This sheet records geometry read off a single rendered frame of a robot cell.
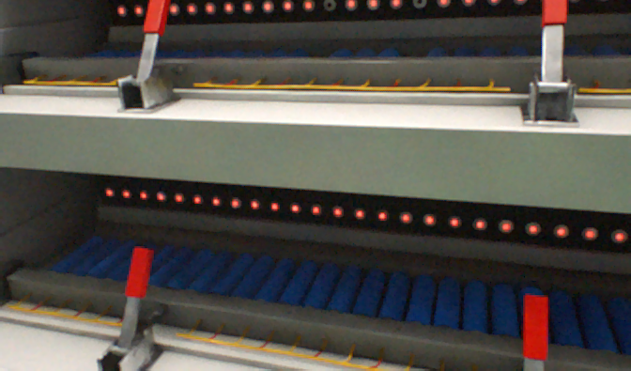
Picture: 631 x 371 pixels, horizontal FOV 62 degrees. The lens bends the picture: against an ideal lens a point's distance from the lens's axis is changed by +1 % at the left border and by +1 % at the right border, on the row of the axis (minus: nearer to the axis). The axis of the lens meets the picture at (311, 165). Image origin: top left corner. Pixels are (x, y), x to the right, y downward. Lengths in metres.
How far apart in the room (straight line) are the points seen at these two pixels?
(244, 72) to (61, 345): 0.25
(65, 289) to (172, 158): 0.18
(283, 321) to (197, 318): 0.07
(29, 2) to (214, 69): 0.22
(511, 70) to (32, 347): 0.41
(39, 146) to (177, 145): 0.12
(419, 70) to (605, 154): 0.13
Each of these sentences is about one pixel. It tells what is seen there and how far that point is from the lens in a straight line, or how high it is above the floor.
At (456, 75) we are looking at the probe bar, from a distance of 0.38.
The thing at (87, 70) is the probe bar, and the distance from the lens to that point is 0.49.
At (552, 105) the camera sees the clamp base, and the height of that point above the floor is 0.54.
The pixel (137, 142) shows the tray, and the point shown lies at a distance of 0.38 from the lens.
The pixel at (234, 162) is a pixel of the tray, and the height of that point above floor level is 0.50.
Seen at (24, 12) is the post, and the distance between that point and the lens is 0.58.
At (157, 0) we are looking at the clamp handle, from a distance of 0.42.
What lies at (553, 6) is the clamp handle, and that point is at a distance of 0.35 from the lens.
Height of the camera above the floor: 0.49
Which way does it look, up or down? 1 degrees up
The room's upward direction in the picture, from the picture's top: 4 degrees clockwise
